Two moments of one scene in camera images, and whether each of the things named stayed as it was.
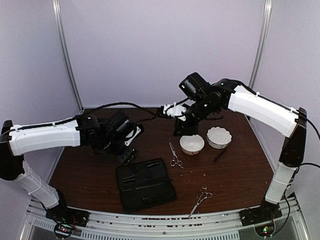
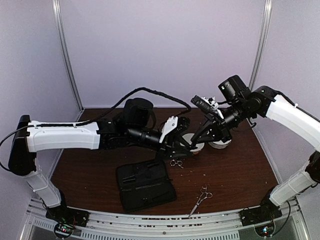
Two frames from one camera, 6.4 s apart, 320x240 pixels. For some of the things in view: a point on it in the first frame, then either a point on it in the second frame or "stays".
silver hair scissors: [204, 195] stays
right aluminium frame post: [262, 46] stays
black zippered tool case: [145, 185] stays
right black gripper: [187, 130] → [218, 130]
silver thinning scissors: [175, 160] stays
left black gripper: [125, 158] → [169, 147]
